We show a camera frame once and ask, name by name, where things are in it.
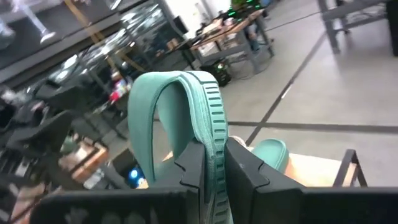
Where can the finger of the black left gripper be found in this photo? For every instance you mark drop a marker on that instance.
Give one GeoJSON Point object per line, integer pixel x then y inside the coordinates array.
{"type": "Point", "coordinates": [43, 133]}

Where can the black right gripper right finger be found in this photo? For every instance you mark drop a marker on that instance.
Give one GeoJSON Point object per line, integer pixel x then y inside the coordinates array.
{"type": "Point", "coordinates": [248, 186]}

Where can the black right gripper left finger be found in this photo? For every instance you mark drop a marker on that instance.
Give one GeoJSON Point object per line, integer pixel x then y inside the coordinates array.
{"type": "Point", "coordinates": [194, 174]}

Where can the green rubber slide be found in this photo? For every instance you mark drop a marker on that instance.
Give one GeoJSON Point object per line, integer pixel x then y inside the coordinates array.
{"type": "Point", "coordinates": [272, 154]}
{"type": "Point", "coordinates": [205, 109]}

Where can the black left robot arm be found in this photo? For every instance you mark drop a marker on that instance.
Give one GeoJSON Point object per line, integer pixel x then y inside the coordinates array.
{"type": "Point", "coordinates": [18, 174]}

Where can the computer with blue light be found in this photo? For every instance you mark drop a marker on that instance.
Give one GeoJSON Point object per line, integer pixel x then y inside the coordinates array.
{"type": "Point", "coordinates": [135, 174]}

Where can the computer tower with green lights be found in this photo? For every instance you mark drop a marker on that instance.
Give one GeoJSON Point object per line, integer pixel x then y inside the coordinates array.
{"type": "Point", "coordinates": [217, 71]}

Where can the wooden workbench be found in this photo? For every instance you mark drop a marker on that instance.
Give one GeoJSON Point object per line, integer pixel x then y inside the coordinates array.
{"type": "Point", "coordinates": [230, 28]}

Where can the grey metal desk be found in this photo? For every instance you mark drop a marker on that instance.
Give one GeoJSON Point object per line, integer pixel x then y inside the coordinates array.
{"type": "Point", "coordinates": [351, 12]}

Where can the wooden shelf with black frame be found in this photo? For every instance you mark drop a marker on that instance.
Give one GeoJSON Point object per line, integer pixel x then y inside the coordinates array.
{"type": "Point", "coordinates": [311, 169]}

